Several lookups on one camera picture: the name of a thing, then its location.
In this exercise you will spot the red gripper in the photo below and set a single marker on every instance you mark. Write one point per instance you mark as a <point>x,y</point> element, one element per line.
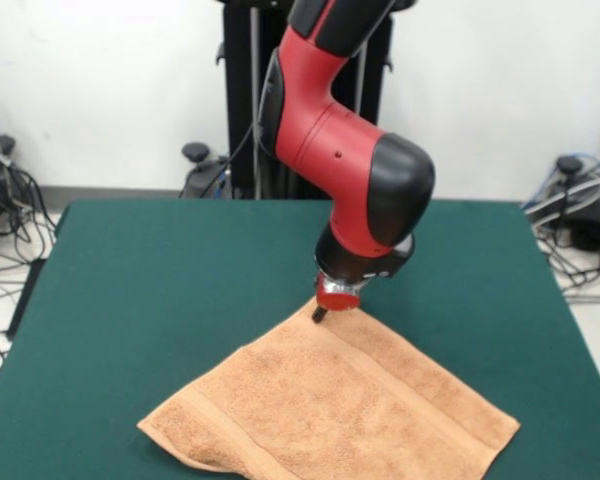
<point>337,301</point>

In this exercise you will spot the tan terry towel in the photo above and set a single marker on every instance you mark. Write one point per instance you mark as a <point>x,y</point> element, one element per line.
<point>340,400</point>

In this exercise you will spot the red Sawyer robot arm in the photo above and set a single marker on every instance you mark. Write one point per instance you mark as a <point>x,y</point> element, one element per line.
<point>330,140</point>

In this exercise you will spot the dark green tablecloth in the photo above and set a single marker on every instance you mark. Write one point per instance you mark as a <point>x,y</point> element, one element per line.
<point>130,300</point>

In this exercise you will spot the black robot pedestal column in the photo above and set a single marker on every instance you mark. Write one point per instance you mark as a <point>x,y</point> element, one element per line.
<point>240,75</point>

